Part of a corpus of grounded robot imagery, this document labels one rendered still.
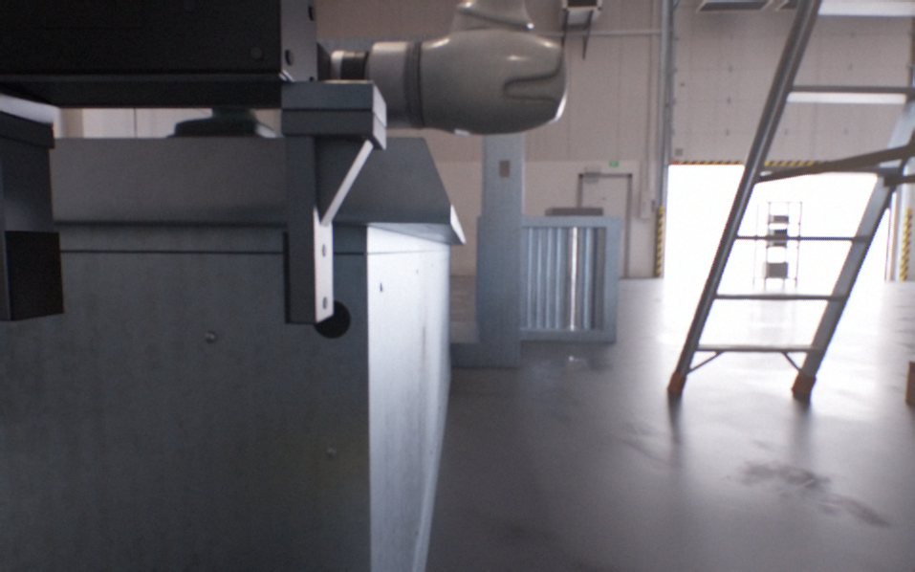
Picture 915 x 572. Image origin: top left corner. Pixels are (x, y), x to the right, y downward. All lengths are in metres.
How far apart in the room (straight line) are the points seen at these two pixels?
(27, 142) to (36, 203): 0.03
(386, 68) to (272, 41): 0.32
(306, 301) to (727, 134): 11.11
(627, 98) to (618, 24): 1.49
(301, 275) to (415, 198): 0.12
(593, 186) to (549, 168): 0.98
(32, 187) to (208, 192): 0.10
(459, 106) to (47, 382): 0.43
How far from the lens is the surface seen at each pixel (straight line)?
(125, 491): 0.49
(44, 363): 0.49
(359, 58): 0.55
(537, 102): 0.51
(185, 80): 0.24
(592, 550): 1.05
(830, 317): 2.21
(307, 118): 0.21
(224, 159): 0.37
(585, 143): 10.44
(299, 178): 0.21
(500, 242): 2.23
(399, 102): 0.52
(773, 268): 9.51
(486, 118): 0.51
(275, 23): 0.22
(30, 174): 0.29
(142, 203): 0.38
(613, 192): 10.36
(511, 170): 2.26
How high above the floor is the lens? 0.57
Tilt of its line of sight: 5 degrees down
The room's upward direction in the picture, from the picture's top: straight up
